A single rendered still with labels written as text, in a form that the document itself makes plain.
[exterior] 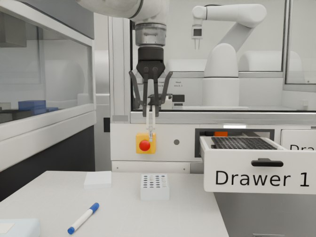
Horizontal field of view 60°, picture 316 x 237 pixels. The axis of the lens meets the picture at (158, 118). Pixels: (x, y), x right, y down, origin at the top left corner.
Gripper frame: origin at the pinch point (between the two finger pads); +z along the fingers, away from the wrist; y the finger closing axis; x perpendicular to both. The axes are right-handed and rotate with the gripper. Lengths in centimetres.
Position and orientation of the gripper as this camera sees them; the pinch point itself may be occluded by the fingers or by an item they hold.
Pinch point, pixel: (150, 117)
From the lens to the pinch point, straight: 81.6
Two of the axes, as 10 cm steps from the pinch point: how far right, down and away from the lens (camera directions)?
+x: -0.3, -1.3, 9.9
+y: 10.0, 0.0, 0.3
